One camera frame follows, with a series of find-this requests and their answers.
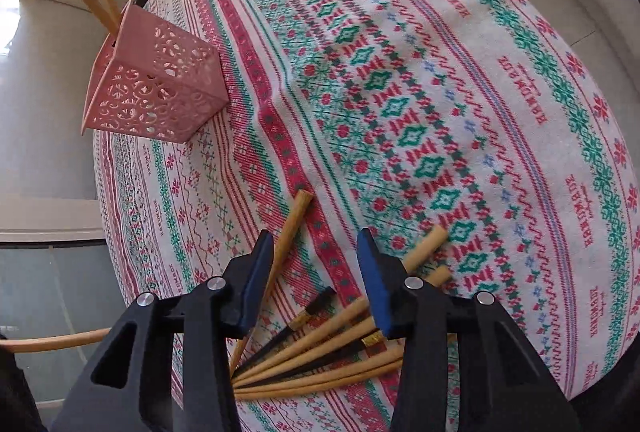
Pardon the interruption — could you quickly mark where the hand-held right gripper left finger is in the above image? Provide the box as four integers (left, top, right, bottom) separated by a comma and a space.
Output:
50, 229, 275, 432

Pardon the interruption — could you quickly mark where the bunch of mixed chopsticks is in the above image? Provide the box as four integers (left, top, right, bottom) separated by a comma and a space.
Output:
229, 189, 453, 402

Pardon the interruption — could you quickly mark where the frosted glass door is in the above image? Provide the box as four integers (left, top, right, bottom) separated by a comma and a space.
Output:
0, 243, 123, 405

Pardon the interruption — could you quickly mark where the patterned red green tablecloth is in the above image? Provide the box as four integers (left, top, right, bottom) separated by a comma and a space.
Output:
92, 0, 640, 432

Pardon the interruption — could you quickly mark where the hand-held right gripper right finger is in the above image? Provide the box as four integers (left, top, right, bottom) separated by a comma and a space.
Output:
356, 228, 581, 432

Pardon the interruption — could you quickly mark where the pink perforated utensil holder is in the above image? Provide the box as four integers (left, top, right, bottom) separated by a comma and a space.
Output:
81, 0, 230, 143

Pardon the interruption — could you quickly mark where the curved wooden bar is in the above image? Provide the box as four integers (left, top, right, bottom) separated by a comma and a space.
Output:
0, 327, 113, 354

